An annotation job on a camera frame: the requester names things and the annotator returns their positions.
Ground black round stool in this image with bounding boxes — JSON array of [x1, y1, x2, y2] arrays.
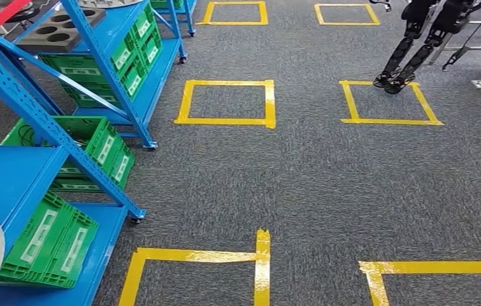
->
[[0, 1, 42, 26]]

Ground red barrier belt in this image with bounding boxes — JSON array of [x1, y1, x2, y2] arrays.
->
[[0, 0, 33, 32]]

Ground yellow floor tape square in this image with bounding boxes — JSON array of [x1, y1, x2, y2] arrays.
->
[[196, 1, 269, 27], [117, 228, 272, 306], [339, 80, 445, 127], [358, 259, 481, 306], [313, 3, 382, 27]]

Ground grey foam tray with holes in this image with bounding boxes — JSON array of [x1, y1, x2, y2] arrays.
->
[[15, 7, 107, 54]]

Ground chrome metal frame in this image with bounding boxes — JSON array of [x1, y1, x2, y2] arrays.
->
[[427, 0, 481, 73]]

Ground black humanoid robot legs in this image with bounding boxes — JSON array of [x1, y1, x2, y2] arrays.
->
[[368, 0, 481, 96]]

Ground blue metal shelf rack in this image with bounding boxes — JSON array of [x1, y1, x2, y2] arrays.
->
[[0, 0, 199, 151], [0, 8, 148, 306]]

